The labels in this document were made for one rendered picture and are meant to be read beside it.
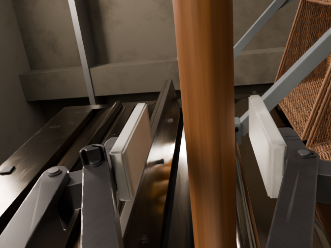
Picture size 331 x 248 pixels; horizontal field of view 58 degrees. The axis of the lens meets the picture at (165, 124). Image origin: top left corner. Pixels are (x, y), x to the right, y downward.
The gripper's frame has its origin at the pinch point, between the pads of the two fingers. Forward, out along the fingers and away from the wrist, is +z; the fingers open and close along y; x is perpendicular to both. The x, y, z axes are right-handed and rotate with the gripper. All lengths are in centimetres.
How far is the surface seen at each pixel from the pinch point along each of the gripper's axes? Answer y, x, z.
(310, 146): 36, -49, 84
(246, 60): 38, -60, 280
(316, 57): 18.3, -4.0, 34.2
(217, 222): 0.9, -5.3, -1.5
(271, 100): 11.5, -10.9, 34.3
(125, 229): -19, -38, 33
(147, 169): -19, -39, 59
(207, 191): 0.4, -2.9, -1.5
